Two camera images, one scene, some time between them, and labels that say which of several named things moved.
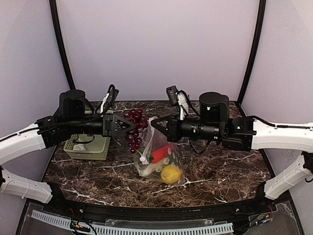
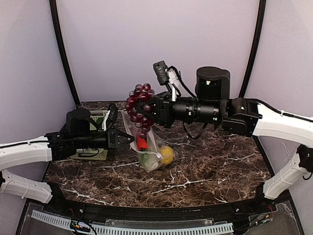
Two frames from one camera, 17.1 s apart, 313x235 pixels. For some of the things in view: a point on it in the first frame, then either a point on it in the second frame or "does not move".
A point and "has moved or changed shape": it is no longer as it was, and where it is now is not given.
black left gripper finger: (118, 118) -> (128, 137)
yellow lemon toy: (170, 174) -> (167, 152)
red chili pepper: (159, 154) -> (142, 143)
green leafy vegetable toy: (143, 170) -> (149, 160)
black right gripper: (173, 128) -> (161, 109)
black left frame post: (61, 43) does not move
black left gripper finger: (124, 131) -> (124, 145)
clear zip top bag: (158, 158) has moved or changed shape
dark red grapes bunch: (137, 118) -> (143, 120)
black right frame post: (257, 39) does not move
